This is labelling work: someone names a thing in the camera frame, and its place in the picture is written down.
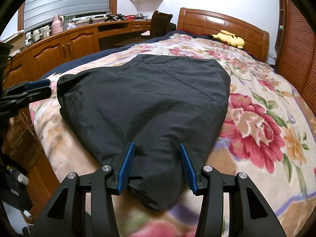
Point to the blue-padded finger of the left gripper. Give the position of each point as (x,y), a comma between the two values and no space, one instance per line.
(37,84)

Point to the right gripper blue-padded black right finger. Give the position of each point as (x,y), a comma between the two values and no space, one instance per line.
(192,168)

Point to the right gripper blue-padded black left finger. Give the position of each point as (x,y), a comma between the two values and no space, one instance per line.
(122,165)

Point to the black jacket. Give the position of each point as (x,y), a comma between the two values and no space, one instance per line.
(155,102)

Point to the wooden desk cabinet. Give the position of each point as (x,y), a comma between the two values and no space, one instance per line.
(40,58)

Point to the pink thermos jug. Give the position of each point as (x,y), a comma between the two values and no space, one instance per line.
(57,25)

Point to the grey window blind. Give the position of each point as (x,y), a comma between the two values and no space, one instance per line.
(39,12)

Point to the red basket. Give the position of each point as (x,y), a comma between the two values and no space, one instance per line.
(130,17)

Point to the dark wooden chair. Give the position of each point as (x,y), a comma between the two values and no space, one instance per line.
(160,25)

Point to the yellow plush toy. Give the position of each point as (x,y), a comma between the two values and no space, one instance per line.
(229,39)

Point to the wooden headboard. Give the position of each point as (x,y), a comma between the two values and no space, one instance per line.
(202,22)

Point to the louvered wooden wardrobe door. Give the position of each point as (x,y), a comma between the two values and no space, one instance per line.
(295,47)

